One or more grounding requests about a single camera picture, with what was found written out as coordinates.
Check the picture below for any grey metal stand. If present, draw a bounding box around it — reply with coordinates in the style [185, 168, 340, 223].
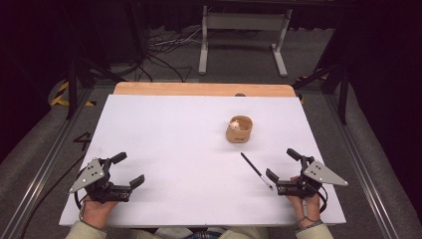
[197, 4, 294, 78]

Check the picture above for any black tripod stand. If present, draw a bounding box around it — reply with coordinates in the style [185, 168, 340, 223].
[292, 63, 349, 125]
[64, 0, 127, 120]

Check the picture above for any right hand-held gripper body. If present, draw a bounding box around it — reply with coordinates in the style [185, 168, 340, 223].
[276, 155, 349, 200]

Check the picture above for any aluminium floor rail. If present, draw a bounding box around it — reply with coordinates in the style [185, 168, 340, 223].
[0, 88, 96, 239]
[322, 94, 402, 239]

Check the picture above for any yellow black floor tape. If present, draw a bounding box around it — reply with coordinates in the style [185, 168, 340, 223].
[49, 81, 98, 108]

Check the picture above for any bundle of floor cables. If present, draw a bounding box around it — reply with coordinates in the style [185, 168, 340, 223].
[137, 26, 207, 84]

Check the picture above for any white table mat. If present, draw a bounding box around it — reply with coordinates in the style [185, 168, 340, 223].
[59, 94, 347, 228]

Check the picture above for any long black floor cable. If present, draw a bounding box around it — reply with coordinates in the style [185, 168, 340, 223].
[19, 153, 87, 239]

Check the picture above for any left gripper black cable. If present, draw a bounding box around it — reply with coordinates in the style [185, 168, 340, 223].
[74, 189, 88, 212]

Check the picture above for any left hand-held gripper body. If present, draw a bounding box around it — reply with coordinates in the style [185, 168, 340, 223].
[68, 157, 132, 204]

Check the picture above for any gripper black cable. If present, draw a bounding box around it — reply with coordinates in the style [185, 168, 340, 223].
[312, 183, 329, 214]
[74, 189, 88, 212]

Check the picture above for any person's right hand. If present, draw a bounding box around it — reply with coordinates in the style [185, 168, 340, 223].
[287, 175, 322, 230]

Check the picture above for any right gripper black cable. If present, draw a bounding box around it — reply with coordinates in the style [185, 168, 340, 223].
[312, 183, 329, 214]

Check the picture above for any grey wrist cord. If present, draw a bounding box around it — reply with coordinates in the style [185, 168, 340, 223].
[292, 198, 324, 231]

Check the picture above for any tan pen holder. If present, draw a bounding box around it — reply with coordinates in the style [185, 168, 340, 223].
[225, 115, 254, 144]

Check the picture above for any black pen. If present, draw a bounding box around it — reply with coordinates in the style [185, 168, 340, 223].
[240, 151, 275, 191]

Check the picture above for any person's left hand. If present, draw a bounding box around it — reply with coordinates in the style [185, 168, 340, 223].
[81, 193, 118, 230]

